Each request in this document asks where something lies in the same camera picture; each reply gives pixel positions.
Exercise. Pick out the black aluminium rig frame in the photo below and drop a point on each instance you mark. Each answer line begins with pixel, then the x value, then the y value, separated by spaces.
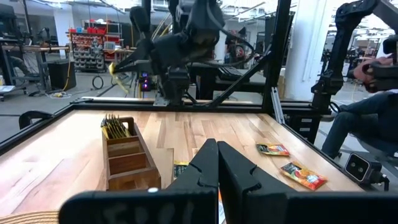
pixel 273 46

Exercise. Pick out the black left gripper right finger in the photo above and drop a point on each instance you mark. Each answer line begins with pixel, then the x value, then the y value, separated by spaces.
pixel 311 208

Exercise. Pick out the black control box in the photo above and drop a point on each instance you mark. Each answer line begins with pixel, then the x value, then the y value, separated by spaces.
pixel 298 130

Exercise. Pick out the person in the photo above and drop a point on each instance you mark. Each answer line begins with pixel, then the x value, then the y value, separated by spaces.
pixel 367 121

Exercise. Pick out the wooden workbench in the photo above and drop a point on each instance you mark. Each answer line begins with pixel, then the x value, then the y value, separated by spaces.
pixel 34 48

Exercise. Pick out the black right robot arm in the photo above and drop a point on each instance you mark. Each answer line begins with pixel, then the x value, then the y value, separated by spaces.
pixel 202 18

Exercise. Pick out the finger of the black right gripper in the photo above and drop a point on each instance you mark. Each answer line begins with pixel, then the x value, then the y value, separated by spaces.
pixel 143 68
pixel 141 56

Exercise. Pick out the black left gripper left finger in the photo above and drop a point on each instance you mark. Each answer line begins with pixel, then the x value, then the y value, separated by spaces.
pixel 140 208

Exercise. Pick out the green yellow tea packet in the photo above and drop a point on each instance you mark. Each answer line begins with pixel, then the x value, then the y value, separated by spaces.
pixel 105 130

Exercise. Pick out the computer tower with lights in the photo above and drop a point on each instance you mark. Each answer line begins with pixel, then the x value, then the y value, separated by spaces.
pixel 145 83

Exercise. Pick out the white pillar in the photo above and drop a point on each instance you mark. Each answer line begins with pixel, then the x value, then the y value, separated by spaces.
pixel 308 46
pixel 63 28

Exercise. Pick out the orange dark green tea packet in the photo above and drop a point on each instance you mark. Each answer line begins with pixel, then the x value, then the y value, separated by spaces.
pixel 273 150
pixel 304 175

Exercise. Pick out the black table-level camera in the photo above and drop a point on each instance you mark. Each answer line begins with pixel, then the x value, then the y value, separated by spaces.
pixel 357 168

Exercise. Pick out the person's hand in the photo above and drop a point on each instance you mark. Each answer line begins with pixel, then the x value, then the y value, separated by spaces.
pixel 362 70

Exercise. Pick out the wooden tea organizer box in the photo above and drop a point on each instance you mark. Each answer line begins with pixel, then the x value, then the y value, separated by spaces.
pixel 130 165

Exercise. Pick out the round woven placemat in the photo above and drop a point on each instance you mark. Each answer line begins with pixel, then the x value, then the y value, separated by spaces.
pixel 28 218

